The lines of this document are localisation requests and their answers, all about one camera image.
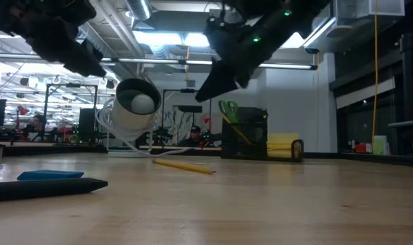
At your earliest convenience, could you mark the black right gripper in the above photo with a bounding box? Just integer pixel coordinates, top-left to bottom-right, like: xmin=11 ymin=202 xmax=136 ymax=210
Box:
xmin=195 ymin=15 xmax=272 ymax=103

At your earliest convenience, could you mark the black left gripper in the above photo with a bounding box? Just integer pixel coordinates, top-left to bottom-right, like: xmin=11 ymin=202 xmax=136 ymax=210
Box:
xmin=8 ymin=0 xmax=107 ymax=78

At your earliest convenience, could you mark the yellow pencil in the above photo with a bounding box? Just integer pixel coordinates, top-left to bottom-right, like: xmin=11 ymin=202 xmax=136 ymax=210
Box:
xmin=220 ymin=113 xmax=252 ymax=146
xmin=151 ymin=158 xmax=216 ymax=175

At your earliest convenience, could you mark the yellow sticky note pad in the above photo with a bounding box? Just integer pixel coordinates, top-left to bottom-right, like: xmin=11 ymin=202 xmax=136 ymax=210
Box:
xmin=266 ymin=132 xmax=300 ymax=159

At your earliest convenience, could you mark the blue eraser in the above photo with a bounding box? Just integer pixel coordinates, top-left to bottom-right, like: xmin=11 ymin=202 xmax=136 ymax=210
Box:
xmin=17 ymin=169 xmax=85 ymax=182

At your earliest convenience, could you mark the black pen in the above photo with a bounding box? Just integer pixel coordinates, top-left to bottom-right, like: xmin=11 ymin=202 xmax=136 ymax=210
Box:
xmin=0 ymin=177 xmax=109 ymax=203

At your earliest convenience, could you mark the black mesh desk organizer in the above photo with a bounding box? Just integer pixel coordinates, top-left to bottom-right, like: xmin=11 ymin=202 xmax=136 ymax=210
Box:
xmin=220 ymin=107 xmax=305 ymax=163

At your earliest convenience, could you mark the linear ceiling light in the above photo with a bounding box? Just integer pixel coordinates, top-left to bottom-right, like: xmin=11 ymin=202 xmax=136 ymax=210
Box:
xmin=102 ymin=56 xmax=318 ymax=71

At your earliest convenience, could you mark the person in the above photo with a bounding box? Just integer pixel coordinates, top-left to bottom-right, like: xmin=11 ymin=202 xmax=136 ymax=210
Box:
xmin=178 ymin=125 xmax=208 ymax=148
xmin=20 ymin=114 xmax=48 ymax=142

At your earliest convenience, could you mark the black upright panel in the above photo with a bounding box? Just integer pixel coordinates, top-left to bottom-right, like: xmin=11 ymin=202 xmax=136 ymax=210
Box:
xmin=78 ymin=108 xmax=97 ymax=142

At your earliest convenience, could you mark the white round cup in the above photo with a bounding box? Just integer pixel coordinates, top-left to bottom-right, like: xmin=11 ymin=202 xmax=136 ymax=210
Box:
xmin=107 ymin=78 xmax=163 ymax=159

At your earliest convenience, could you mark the white green box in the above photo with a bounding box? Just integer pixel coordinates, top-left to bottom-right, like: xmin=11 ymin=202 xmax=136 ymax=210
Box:
xmin=372 ymin=135 xmax=389 ymax=156

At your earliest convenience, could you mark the black robot station frame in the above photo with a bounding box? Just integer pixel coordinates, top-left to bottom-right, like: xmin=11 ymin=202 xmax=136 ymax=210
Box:
xmin=161 ymin=88 xmax=213 ymax=144
xmin=44 ymin=82 xmax=99 ymax=144

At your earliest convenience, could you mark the silver ventilation duct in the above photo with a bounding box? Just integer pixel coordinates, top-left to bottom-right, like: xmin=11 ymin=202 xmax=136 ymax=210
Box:
xmin=126 ymin=0 xmax=153 ymax=21

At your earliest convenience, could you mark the black aluminium table frame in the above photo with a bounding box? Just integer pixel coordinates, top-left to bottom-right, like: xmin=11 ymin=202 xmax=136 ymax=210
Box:
xmin=0 ymin=144 xmax=413 ymax=167

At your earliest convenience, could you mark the yellow hanging cable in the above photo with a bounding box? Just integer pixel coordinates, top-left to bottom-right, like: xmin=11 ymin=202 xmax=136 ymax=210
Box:
xmin=371 ymin=0 xmax=379 ymax=144

